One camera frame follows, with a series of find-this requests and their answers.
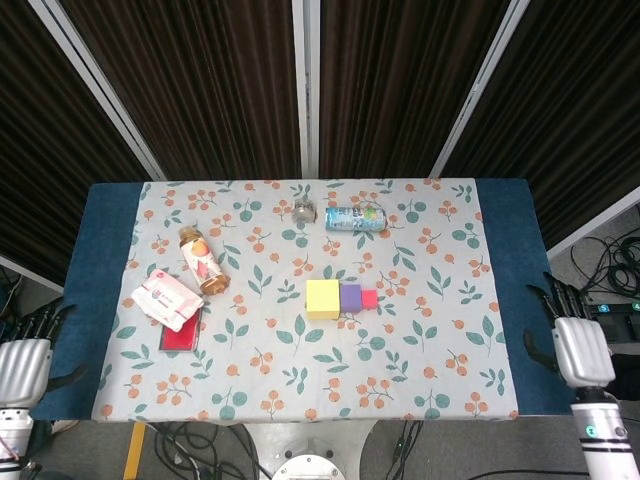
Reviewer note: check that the black trouser leg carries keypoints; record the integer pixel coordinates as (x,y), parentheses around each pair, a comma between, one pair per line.
(629,375)

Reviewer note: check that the large yellow foam cube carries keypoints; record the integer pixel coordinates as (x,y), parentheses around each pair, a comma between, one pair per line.
(322,300)

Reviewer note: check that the floral fruit print tablecloth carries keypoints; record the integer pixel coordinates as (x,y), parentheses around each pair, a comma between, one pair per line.
(280,360)

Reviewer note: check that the dark brown partition panel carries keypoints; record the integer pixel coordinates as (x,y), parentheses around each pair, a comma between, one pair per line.
(50,175)
(200,100)
(400,100)
(575,125)

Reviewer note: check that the small clear glass jar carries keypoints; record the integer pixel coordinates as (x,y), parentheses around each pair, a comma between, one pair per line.
(304,211)

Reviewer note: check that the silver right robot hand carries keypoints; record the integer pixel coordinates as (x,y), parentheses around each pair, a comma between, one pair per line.
(582,350)

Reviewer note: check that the small red foam cube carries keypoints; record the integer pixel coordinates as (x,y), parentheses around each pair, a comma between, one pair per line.
(370,300)

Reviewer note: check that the yellow floor tape strip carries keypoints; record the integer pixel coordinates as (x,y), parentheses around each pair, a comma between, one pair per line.
(134,450)

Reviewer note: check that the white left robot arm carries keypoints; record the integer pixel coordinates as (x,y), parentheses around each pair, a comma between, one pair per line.
(12,432)

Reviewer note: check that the blue printed drink can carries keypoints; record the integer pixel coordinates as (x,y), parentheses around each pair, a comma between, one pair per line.
(355,219)

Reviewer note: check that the amber tea bottle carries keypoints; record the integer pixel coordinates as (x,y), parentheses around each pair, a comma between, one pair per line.
(202,262)

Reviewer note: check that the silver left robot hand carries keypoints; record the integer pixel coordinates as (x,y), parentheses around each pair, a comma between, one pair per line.
(22,370)

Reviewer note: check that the purple cube block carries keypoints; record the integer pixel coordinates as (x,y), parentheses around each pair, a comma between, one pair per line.
(351,299)

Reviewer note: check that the dark blue table cover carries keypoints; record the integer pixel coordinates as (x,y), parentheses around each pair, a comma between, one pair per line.
(95,300)

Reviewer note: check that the white pink tissue pack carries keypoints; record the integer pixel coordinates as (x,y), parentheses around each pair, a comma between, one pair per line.
(165,299)

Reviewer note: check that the flat red clear-rimmed case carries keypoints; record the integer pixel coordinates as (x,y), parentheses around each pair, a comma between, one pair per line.
(180,340)

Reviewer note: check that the round white robot base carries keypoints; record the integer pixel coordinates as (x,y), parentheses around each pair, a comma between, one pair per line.
(307,470)

